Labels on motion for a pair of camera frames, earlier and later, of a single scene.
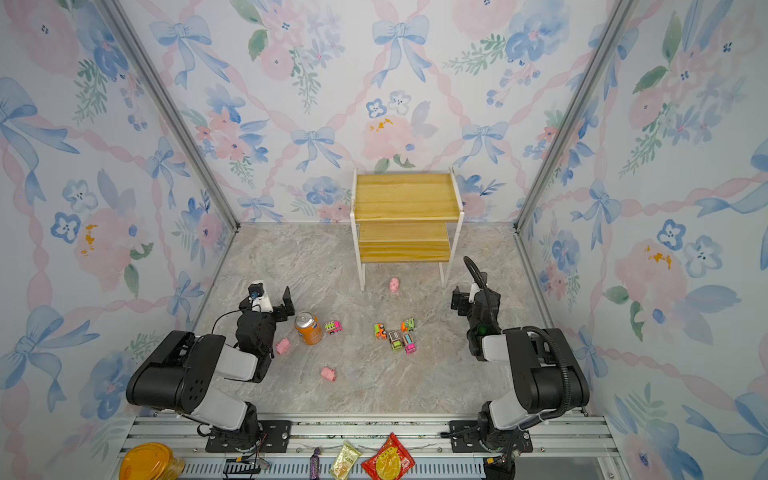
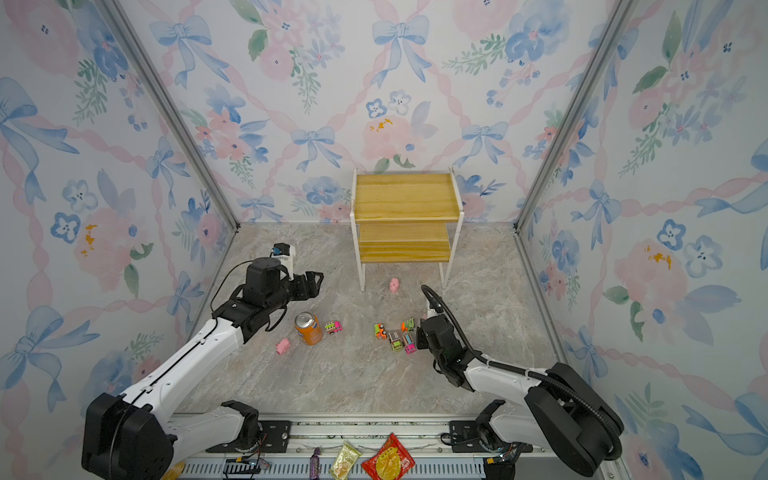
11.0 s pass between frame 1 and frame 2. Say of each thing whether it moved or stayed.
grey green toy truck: stayed
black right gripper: moved
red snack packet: stayed
